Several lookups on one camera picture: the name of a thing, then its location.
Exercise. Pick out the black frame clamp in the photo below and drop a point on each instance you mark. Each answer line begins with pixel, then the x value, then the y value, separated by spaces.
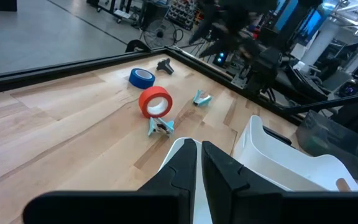
pixel 137 45

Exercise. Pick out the teal staple remover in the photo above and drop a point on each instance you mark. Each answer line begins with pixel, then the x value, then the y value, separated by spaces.
pixel 160 127
pixel 201 100

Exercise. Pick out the blue tape roll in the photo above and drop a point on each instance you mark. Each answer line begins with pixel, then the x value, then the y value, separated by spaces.
pixel 137 79

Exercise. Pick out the red tape roll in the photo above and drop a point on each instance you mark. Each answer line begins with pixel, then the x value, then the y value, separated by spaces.
pixel 146 99

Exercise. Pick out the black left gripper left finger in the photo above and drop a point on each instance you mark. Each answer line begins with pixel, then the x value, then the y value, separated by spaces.
pixel 179 174

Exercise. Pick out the black floor fan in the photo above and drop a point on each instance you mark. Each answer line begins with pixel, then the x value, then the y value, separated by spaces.
pixel 159 33

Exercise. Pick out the black staple remover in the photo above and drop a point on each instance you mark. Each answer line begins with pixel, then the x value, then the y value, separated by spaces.
pixel 165 66

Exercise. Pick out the black metal table frame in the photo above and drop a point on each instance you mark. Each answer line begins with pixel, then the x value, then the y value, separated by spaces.
pixel 73 67

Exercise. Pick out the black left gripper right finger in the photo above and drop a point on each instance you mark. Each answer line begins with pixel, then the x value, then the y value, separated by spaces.
pixel 225 186

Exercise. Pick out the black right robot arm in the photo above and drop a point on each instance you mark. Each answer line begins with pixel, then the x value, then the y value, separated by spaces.
pixel 266 65

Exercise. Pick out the clear grey plastic bin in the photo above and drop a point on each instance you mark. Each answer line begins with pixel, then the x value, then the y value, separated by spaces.
pixel 328 140

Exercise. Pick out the black support beam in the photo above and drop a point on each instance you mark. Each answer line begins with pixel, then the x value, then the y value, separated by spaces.
pixel 331 102

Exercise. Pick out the monitor with blue screen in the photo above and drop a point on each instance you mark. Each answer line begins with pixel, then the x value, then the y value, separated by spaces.
pixel 309 20

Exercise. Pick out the black device with blue lights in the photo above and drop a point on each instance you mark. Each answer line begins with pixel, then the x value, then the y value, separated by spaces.
pixel 220 58

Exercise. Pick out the storage rack with small bins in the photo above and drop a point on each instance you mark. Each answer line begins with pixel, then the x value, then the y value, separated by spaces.
pixel 182 14

